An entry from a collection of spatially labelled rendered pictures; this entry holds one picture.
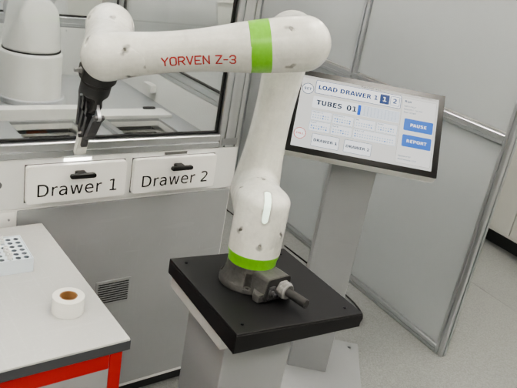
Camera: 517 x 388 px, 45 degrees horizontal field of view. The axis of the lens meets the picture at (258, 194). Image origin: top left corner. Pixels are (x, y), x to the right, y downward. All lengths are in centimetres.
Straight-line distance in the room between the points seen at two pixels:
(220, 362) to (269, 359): 14
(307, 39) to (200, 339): 79
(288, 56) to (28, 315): 79
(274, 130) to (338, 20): 195
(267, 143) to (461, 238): 146
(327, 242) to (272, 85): 93
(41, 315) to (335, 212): 119
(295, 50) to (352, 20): 203
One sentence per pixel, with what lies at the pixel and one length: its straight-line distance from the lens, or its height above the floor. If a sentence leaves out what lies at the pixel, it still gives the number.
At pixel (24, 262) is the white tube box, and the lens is 162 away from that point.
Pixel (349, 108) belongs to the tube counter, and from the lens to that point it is 220.
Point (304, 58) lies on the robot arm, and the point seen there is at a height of 137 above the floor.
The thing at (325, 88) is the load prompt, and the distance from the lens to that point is 222.
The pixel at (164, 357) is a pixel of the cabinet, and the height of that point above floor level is 14.
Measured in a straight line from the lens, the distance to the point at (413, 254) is 307.
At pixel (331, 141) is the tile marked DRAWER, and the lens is 214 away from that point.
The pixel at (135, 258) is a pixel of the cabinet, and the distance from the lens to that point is 208.
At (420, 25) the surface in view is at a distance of 304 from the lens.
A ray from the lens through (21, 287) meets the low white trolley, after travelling 157.
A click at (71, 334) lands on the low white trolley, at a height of 76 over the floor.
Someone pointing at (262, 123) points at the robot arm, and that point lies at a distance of 158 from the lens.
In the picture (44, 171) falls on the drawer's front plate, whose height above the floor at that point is 91.
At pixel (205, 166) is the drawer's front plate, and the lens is 204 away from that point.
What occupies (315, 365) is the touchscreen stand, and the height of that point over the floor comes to 7.
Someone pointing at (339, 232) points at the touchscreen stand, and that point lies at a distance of 233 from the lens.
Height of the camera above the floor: 159
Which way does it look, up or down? 22 degrees down
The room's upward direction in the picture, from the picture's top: 10 degrees clockwise
